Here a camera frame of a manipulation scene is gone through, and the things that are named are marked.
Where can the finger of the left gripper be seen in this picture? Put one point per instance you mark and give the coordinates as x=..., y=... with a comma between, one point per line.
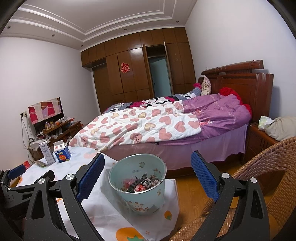
x=16, y=172

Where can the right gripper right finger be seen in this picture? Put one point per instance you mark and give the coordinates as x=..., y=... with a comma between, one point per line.
x=239, y=211

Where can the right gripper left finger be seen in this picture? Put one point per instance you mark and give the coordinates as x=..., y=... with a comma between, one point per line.
x=73, y=189

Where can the plaid rag cloth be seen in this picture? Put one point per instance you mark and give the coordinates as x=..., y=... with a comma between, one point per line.
x=149, y=181

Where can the pink plastic bag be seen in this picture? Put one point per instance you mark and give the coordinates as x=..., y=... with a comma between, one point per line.
x=127, y=182

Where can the black scouring pad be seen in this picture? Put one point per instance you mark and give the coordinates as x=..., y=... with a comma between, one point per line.
x=136, y=186

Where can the light blue trash bin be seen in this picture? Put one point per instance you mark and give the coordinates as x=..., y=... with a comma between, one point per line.
x=135, y=166

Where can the small flat packet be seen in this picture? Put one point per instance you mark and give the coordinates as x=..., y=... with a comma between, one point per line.
x=40, y=163

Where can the tall white milk carton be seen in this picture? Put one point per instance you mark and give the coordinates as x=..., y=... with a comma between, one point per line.
x=47, y=153

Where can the blue Look milk carton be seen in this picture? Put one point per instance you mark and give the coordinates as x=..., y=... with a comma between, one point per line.
x=62, y=151

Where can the white fruit print tablecloth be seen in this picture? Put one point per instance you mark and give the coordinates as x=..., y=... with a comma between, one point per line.
x=113, y=219

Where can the wooden tv cabinet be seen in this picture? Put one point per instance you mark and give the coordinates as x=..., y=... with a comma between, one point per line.
x=63, y=132

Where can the wicker chair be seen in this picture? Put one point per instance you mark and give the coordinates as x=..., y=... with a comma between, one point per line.
x=280, y=206

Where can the television with patchwork cover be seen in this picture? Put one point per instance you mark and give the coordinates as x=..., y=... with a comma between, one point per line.
x=45, y=111

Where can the wooden nightstand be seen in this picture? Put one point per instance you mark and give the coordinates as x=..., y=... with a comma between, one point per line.
x=256, y=142

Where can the purple bed cover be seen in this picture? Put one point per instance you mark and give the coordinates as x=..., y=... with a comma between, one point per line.
x=223, y=124

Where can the red pillow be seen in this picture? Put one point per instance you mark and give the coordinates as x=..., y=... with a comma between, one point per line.
x=226, y=91

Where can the wooden bed headboard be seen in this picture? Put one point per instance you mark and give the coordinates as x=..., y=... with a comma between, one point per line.
x=249, y=79

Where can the heart print white quilt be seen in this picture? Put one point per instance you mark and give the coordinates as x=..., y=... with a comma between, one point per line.
x=156, y=123

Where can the floral pillow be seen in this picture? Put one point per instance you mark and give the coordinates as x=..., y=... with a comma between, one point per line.
x=205, y=86

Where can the red double happiness sticker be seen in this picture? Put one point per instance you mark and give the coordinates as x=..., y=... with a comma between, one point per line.
x=124, y=67

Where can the brown wooden wardrobe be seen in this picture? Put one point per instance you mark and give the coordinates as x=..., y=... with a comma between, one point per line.
x=154, y=56

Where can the wall power socket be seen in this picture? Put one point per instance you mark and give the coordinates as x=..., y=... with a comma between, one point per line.
x=24, y=114

